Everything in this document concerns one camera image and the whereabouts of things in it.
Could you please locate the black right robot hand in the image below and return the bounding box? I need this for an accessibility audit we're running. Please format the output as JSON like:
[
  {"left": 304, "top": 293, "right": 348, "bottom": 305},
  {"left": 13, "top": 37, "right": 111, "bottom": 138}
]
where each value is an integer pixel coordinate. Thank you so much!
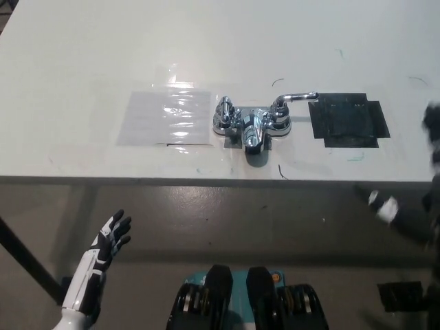
[{"left": 353, "top": 100, "right": 440, "bottom": 249}]

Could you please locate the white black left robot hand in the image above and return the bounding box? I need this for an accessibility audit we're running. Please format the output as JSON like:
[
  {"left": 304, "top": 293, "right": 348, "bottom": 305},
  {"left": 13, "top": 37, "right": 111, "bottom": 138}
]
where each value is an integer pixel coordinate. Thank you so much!
[{"left": 60, "top": 209, "right": 133, "bottom": 311}]

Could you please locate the black tape patch on desk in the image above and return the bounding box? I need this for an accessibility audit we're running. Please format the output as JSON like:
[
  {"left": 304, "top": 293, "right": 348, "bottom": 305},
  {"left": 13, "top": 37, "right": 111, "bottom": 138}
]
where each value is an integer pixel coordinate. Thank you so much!
[{"left": 307, "top": 91, "right": 391, "bottom": 149}]

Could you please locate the black teal robot torso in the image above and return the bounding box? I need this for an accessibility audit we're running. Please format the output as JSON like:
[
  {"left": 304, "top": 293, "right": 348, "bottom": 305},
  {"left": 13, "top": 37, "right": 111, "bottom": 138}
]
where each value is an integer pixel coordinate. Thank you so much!
[{"left": 166, "top": 263, "right": 331, "bottom": 330}]

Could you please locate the chrome faucet body with spout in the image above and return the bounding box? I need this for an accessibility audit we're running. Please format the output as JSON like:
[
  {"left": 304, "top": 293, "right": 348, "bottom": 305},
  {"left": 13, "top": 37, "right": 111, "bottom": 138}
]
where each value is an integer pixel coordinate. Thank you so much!
[{"left": 212, "top": 105, "right": 292, "bottom": 155}]

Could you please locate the black floor tape patch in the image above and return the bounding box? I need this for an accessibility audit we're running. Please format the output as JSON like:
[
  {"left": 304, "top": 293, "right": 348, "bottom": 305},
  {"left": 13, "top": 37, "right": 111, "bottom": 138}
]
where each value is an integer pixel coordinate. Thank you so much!
[
  {"left": 377, "top": 280, "right": 427, "bottom": 313},
  {"left": 60, "top": 274, "right": 75, "bottom": 294}
]

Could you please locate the chrome short faucet handle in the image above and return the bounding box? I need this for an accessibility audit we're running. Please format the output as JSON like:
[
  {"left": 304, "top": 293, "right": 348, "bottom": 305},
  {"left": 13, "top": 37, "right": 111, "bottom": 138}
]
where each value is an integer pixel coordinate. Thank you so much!
[{"left": 215, "top": 96, "right": 235, "bottom": 125}]

